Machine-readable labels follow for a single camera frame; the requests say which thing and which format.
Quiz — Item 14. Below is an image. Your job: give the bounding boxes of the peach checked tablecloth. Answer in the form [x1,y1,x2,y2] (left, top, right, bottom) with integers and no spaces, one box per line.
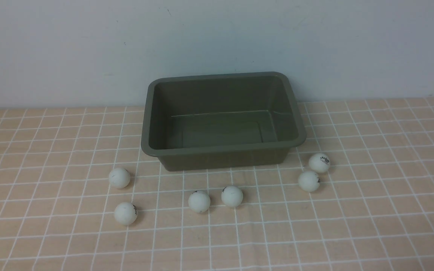
[0,97,434,271]

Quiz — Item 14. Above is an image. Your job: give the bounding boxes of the white ball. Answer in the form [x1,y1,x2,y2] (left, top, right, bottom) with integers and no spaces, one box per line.
[308,153,331,174]
[298,171,321,193]
[114,202,138,226]
[188,190,211,214]
[108,167,131,189]
[221,186,243,208]

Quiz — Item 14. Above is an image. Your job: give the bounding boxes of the olive green plastic bin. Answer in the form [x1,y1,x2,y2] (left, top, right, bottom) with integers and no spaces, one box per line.
[140,72,307,171]

